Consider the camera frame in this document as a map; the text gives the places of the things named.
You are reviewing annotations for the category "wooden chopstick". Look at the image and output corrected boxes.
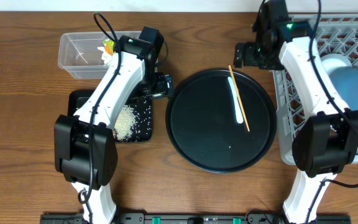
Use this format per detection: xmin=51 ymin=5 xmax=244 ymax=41
xmin=228 ymin=65 xmax=250 ymax=132

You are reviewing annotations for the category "white tissue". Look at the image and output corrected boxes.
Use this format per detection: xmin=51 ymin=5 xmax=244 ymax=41
xmin=98 ymin=45 xmax=113 ymax=66

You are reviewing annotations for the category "green yellow snack wrapper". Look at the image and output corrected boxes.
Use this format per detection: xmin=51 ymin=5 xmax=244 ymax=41
xmin=103 ymin=39 xmax=115 ymax=55

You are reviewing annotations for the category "dark blue plate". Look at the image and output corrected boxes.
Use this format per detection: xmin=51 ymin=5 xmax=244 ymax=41
xmin=329 ymin=67 xmax=358 ymax=110

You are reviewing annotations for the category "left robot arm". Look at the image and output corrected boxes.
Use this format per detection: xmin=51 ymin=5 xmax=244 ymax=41
xmin=54 ymin=32 xmax=173 ymax=223

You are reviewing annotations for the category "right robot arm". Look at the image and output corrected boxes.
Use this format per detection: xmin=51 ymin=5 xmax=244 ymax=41
xmin=233 ymin=0 xmax=358 ymax=223

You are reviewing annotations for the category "black rectangular tray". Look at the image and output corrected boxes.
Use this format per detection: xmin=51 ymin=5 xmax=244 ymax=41
xmin=68 ymin=90 xmax=152 ymax=143

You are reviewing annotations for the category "round black tray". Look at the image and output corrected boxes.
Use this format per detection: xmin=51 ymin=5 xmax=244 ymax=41
xmin=166 ymin=68 xmax=277 ymax=173

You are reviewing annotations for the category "pile of white rice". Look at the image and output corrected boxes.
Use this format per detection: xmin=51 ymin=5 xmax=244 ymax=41
xmin=114 ymin=105 xmax=137 ymax=141

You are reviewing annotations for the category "white bowl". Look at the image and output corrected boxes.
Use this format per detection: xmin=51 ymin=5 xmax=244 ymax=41
xmin=321 ymin=54 xmax=352 ymax=75

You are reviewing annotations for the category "clear plastic bin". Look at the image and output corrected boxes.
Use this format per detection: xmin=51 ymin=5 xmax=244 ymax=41
xmin=58 ymin=32 xmax=110 ymax=80

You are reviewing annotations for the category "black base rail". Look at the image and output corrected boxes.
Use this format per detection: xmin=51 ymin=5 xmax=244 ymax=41
xmin=40 ymin=211 xmax=352 ymax=224

